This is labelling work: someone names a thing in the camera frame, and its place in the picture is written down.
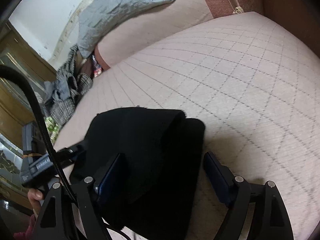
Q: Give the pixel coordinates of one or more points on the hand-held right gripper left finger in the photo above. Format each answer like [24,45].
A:
[110,178]

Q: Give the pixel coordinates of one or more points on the cream knotted tassel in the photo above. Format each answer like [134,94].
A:
[238,10]

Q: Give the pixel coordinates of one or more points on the wooden cabinet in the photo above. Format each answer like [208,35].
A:
[17,62]

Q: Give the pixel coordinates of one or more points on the brown wooden headboard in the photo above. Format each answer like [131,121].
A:
[292,12]

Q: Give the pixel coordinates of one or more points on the blue-grey cloth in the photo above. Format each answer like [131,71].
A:
[58,91]

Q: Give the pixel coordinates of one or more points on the black pants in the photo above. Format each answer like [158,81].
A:
[150,160]

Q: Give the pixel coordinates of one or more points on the person's left hand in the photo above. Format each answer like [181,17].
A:
[35,196]

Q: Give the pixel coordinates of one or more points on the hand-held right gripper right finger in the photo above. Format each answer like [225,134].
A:
[217,177]

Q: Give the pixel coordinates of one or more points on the pink rolled blanket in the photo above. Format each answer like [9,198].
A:
[155,22]

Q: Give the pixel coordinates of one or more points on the person's left forearm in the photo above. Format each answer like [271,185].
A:
[25,230]

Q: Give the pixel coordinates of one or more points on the colourful snack packet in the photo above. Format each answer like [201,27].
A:
[96,66]

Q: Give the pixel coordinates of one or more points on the green patterned cloth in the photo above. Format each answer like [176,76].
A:
[53,126]

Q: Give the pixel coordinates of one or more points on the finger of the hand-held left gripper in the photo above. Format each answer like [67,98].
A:
[72,150]
[67,162]

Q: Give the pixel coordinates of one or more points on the grey knit sweater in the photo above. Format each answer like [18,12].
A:
[67,105]

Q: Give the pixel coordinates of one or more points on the grey quilted blanket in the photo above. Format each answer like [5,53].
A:
[115,7]

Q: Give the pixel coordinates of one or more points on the pink quilted bed cover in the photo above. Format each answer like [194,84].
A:
[225,92]

